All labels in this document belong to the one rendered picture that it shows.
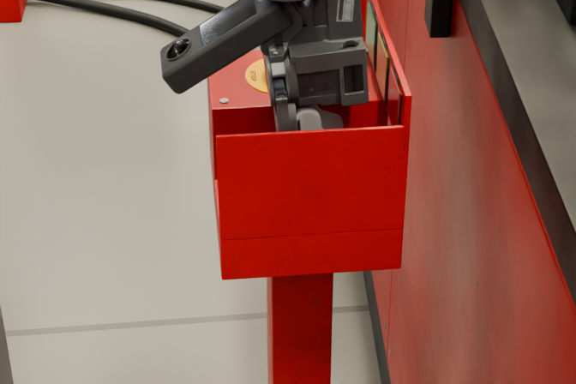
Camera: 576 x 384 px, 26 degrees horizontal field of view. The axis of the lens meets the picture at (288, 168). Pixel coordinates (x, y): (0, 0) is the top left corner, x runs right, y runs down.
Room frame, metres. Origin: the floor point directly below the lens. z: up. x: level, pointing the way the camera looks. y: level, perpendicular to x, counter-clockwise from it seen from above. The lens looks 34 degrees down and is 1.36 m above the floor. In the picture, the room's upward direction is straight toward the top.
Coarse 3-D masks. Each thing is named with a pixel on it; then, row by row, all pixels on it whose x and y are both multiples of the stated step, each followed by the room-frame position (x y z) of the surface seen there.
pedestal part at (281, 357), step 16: (272, 288) 0.93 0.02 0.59; (288, 288) 0.93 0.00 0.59; (304, 288) 0.93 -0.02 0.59; (320, 288) 0.93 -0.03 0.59; (272, 304) 0.93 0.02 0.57; (288, 304) 0.93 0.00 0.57; (304, 304) 0.93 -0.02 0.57; (320, 304) 0.93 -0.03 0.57; (272, 320) 0.93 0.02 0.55; (288, 320) 0.93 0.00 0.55; (304, 320) 0.93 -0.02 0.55; (320, 320) 0.93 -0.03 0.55; (272, 336) 0.93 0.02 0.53; (288, 336) 0.93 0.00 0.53; (304, 336) 0.93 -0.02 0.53; (320, 336) 0.93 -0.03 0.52; (272, 352) 0.93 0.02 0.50; (288, 352) 0.93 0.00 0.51; (304, 352) 0.93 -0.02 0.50; (320, 352) 0.93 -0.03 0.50; (272, 368) 0.93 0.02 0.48; (288, 368) 0.93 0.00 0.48; (304, 368) 0.93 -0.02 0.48; (320, 368) 0.93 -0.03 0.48
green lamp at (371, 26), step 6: (372, 18) 1.02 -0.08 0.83; (372, 24) 1.02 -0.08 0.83; (366, 30) 1.05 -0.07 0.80; (372, 30) 1.02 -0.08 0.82; (366, 36) 1.05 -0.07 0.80; (372, 36) 1.02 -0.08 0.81; (366, 42) 1.05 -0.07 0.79; (372, 42) 1.02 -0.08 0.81; (372, 48) 1.02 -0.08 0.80; (372, 54) 1.01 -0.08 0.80; (372, 60) 1.01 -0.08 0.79
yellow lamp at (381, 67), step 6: (378, 36) 0.99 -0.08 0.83; (378, 42) 0.99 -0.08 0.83; (378, 48) 0.99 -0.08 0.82; (384, 48) 0.96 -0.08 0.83; (378, 54) 0.98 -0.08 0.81; (384, 54) 0.96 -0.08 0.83; (378, 60) 0.98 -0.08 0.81; (384, 60) 0.95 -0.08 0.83; (378, 66) 0.98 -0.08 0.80; (384, 66) 0.95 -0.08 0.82; (378, 72) 0.98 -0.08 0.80; (384, 72) 0.95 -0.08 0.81; (378, 78) 0.98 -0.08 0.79; (384, 78) 0.95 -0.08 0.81; (384, 84) 0.95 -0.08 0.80; (384, 90) 0.95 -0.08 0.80; (384, 96) 0.95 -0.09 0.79
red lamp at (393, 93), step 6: (390, 72) 0.92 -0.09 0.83; (390, 78) 0.92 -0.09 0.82; (390, 84) 0.92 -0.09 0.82; (396, 84) 0.90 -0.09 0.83; (390, 90) 0.92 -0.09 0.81; (396, 90) 0.90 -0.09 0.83; (390, 96) 0.92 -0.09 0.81; (396, 96) 0.89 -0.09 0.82; (390, 102) 0.92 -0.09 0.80; (396, 102) 0.89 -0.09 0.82; (390, 108) 0.92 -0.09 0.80; (396, 108) 0.89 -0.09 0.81; (390, 114) 0.92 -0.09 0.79; (396, 114) 0.89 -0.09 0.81; (390, 120) 0.91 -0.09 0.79; (396, 120) 0.89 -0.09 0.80
